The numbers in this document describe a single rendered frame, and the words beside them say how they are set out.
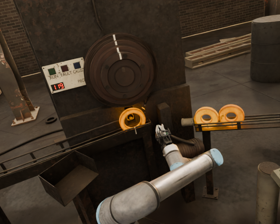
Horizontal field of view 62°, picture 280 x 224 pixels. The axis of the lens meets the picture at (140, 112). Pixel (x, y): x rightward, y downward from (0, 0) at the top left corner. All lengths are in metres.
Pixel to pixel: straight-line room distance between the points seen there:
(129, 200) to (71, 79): 0.97
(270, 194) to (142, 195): 0.93
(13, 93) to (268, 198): 3.77
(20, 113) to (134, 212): 3.69
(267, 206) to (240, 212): 0.34
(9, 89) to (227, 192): 3.49
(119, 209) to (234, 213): 1.22
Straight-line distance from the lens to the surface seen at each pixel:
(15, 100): 4.33
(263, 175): 1.53
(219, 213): 1.97
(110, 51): 1.41
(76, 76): 1.60
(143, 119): 1.66
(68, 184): 1.54
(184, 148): 1.69
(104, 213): 0.98
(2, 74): 4.23
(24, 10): 1.60
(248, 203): 2.05
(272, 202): 1.67
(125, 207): 0.89
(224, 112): 1.60
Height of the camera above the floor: 1.52
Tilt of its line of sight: 26 degrees down
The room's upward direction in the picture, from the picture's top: 12 degrees counter-clockwise
